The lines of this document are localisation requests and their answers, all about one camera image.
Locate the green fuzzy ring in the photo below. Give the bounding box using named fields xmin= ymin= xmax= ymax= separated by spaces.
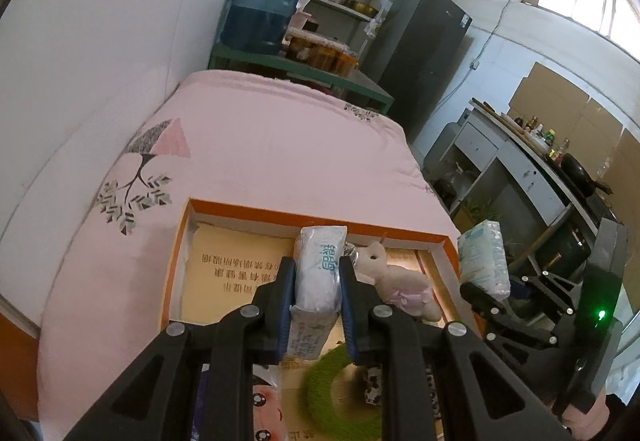
xmin=302 ymin=343 xmax=383 ymax=437

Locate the row of amber jars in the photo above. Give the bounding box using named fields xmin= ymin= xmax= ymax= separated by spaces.
xmin=285 ymin=28 xmax=361 ymax=74

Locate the orange-edged cardboard box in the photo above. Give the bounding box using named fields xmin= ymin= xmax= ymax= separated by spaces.
xmin=160 ymin=198 xmax=483 ymax=441

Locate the purple white packet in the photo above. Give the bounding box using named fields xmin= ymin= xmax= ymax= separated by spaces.
xmin=192 ymin=363 xmax=213 ymax=441

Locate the leopard print hair band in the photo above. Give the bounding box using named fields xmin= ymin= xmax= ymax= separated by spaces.
xmin=362 ymin=365 xmax=387 ymax=406

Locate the plush bunny purple dress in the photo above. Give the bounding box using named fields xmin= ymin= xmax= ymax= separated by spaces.
xmin=354 ymin=241 xmax=443 ymax=322

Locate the blue water jug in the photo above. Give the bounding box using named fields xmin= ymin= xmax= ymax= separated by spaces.
xmin=221 ymin=0 xmax=308 ymax=56

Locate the pink printed blanket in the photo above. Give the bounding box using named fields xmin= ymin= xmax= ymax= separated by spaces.
xmin=37 ymin=70 xmax=463 ymax=422

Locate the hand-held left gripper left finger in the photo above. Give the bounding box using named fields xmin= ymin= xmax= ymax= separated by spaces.
xmin=62 ymin=257 xmax=297 ymax=441

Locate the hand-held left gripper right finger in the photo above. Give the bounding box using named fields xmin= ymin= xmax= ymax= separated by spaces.
xmin=339 ymin=257 xmax=573 ymax=441

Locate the row of condiment bottles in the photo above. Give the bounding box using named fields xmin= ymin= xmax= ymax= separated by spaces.
xmin=512 ymin=116 xmax=571 ymax=162

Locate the grey refrigerator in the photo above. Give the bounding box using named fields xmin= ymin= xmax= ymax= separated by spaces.
xmin=362 ymin=0 xmax=473 ymax=134

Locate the person's right hand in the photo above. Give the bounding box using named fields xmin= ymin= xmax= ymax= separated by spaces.
xmin=560 ymin=391 xmax=608 ymax=441

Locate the grey counter cabinet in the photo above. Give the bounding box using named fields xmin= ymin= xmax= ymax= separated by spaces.
xmin=425 ymin=98 xmax=621 ymax=272

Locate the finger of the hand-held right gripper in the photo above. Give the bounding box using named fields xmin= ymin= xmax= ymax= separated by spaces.
xmin=459 ymin=281 xmax=560 ymax=353
xmin=520 ymin=270 xmax=582 ymax=317

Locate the green table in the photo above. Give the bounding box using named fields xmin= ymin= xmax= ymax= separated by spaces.
xmin=209 ymin=43 xmax=395 ymax=114

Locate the green white tissue pack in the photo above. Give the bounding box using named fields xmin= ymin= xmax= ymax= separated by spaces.
xmin=287 ymin=225 xmax=348 ymax=362
xmin=457 ymin=219 xmax=512 ymax=299

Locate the wooden plant crate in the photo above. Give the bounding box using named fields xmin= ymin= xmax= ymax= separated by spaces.
xmin=452 ymin=198 xmax=503 ymax=232

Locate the cardboard wall sheet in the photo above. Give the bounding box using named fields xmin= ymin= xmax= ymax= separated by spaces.
xmin=507 ymin=62 xmax=640 ymax=222

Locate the black frying pan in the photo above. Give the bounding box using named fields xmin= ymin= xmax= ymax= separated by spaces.
xmin=560 ymin=152 xmax=613 ymax=196

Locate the cartoon print tissue pack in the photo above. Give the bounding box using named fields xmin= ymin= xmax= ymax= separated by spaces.
xmin=250 ymin=373 xmax=291 ymax=441

